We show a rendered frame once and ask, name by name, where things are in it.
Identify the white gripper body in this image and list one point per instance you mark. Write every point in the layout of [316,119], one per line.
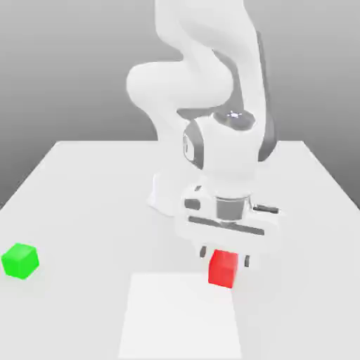
[197,229]

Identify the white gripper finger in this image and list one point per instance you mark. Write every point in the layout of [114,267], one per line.
[203,251]
[247,261]

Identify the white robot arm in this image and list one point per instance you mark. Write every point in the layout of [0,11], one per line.
[202,70]

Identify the small red cube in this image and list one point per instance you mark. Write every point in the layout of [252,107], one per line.
[222,270]

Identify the small green cube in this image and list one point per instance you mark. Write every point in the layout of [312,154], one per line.
[19,261]

